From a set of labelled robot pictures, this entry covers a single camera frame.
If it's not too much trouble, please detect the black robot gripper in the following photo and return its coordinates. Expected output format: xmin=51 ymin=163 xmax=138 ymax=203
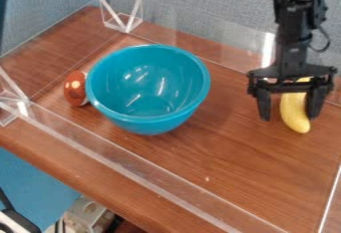
xmin=246 ymin=42 xmax=337 ymax=121

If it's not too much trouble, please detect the yellow toy banana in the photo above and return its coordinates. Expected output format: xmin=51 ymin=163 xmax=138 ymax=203
xmin=278 ymin=77 xmax=313 ymax=134

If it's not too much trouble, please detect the blue plastic bowl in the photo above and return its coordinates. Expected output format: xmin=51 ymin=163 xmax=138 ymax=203
xmin=86 ymin=44 xmax=210 ymax=135

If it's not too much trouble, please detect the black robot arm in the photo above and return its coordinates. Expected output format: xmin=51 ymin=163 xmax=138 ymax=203
xmin=248 ymin=0 xmax=337 ymax=120

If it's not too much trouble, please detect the clear acrylic back barrier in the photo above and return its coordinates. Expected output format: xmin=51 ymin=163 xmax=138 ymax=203
xmin=98 ymin=0 xmax=341 ymax=107

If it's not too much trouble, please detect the clear acrylic barrier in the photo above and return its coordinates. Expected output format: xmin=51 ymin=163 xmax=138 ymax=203
xmin=0 ymin=69 xmax=288 ymax=233
xmin=98 ymin=0 xmax=341 ymax=107

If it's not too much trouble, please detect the clear acrylic front barrier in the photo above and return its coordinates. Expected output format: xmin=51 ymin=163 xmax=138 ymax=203
xmin=0 ymin=69 xmax=288 ymax=233

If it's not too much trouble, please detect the brown white toy mushroom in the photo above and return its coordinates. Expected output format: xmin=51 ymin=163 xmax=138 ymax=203
xmin=64 ymin=71 xmax=88 ymax=107

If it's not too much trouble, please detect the grey box under table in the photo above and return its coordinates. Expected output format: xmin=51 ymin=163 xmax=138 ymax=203
xmin=55 ymin=196 xmax=116 ymax=233

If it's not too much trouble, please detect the black chair edge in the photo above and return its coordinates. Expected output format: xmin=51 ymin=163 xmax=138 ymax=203
xmin=0 ymin=188 xmax=42 ymax=233

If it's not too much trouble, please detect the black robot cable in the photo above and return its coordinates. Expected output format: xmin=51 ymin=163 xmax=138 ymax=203
xmin=308 ymin=26 xmax=332 ymax=54

